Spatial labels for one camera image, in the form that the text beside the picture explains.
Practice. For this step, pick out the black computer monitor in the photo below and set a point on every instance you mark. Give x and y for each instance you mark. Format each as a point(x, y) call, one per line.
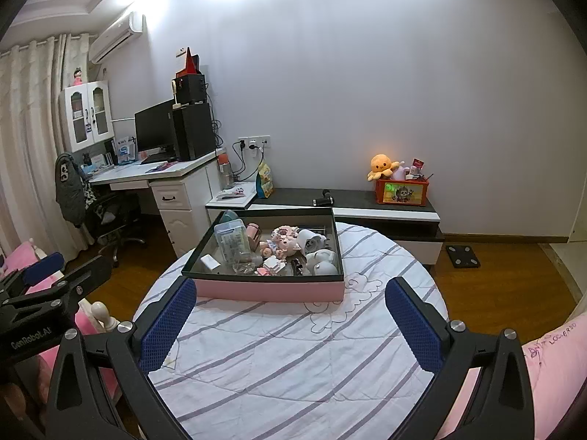
point(155, 128)

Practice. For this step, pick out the blue yellow snack bag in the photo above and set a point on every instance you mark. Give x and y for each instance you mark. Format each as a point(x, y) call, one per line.
point(265, 183)

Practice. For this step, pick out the white rectangular adapter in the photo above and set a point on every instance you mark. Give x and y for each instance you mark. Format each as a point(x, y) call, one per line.
point(210, 263)

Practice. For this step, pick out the blue white carton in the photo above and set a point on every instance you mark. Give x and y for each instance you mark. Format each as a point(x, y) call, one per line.
point(126, 150)

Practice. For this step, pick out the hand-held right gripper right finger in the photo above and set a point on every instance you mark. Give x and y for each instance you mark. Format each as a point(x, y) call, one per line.
point(412, 325)

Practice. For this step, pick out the small pink doll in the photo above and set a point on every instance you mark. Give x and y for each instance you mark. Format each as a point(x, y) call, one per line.
point(78, 78)

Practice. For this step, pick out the bottle with orange cap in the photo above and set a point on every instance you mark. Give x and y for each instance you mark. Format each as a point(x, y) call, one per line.
point(225, 172)

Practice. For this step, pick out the black massage gun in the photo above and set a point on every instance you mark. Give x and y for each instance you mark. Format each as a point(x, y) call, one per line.
point(324, 199)

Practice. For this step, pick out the black hair clip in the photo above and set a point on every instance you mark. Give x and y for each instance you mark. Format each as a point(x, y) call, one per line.
point(297, 266)

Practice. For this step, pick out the orange printed storage box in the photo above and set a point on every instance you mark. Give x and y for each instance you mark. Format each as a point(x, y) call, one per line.
point(403, 192)

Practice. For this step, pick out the pink storage box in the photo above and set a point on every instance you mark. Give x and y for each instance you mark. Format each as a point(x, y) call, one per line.
point(275, 289)

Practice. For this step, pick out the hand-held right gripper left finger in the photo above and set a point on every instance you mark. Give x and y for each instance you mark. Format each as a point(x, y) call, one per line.
point(167, 325)

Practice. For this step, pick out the white wall power outlet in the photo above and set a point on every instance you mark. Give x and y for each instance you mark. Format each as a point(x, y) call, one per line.
point(254, 142)

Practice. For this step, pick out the rose gold jar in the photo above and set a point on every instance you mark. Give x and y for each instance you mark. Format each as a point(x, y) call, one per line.
point(254, 236)

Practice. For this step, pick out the orange octopus plush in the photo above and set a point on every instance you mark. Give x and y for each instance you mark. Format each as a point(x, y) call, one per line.
point(383, 165)

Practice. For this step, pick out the pink pillow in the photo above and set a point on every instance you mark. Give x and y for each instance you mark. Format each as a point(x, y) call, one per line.
point(18, 256)

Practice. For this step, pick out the dark grey jacket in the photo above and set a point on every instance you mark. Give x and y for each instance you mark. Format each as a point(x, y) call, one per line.
point(71, 188)

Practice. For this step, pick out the pink brick flower toy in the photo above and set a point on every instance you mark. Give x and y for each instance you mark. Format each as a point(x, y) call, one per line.
point(284, 231)

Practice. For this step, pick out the small clear plastic jar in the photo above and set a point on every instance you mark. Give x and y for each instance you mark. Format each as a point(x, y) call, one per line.
point(243, 266)

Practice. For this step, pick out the black speaker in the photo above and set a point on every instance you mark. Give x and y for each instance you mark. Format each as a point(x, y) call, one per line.
point(190, 88)

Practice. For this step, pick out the pink white brick figure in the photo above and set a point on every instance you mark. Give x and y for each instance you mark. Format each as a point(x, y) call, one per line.
point(274, 265)

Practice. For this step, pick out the white desk with drawers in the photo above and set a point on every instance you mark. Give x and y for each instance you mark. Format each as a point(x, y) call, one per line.
point(174, 197)

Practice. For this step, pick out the black office chair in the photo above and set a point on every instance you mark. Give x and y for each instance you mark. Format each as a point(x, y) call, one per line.
point(117, 213)

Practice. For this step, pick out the cream curtain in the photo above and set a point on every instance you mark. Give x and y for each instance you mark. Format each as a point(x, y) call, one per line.
point(27, 146)

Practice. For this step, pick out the clear cup with teal lid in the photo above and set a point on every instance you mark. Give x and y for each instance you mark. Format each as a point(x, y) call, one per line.
point(230, 215)

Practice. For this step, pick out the pink white packet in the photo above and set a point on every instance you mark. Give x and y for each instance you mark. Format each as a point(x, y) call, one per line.
point(229, 194)

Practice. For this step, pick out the doll figurine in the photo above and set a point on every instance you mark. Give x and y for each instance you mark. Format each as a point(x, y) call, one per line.
point(275, 248)

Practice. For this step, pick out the black speakers stack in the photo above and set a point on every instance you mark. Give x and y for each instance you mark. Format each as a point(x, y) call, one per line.
point(193, 130)

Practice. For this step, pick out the white glass-door cabinet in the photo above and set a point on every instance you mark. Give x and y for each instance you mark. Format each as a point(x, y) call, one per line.
point(87, 117)

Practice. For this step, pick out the clear plastic case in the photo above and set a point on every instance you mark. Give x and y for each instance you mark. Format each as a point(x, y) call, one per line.
point(231, 240)

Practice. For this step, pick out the small red card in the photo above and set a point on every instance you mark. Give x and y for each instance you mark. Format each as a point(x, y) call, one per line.
point(417, 164)

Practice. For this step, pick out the low black white cabinet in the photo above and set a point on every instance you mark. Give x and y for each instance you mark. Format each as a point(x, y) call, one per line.
point(357, 197)

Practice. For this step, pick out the white air conditioner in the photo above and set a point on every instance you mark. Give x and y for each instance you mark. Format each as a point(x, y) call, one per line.
point(114, 39)

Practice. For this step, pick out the black bathroom scale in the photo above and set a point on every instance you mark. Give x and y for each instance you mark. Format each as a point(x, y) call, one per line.
point(463, 256)

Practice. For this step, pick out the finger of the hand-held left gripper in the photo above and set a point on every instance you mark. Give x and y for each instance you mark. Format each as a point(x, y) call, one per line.
point(43, 268)
point(91, 275)

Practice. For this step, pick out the purple plush toy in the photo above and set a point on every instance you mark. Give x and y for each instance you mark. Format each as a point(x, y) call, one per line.
point(399, 172)

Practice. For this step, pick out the white elephant piggy bank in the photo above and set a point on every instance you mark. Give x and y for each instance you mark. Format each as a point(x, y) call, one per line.
point(321, 263)

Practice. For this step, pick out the pink blanket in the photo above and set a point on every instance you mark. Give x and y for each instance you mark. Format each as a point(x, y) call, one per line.
point(550, 366)

